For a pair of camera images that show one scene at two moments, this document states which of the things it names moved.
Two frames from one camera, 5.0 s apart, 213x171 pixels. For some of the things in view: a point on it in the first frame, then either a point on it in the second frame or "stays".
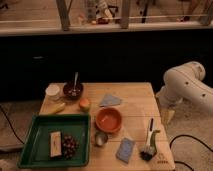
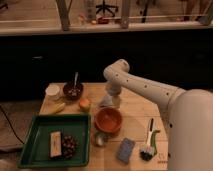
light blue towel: x=110 y=100 stays
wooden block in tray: x=55 y=143 stays
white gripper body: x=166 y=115 to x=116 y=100
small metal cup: x=101 y=139 stays
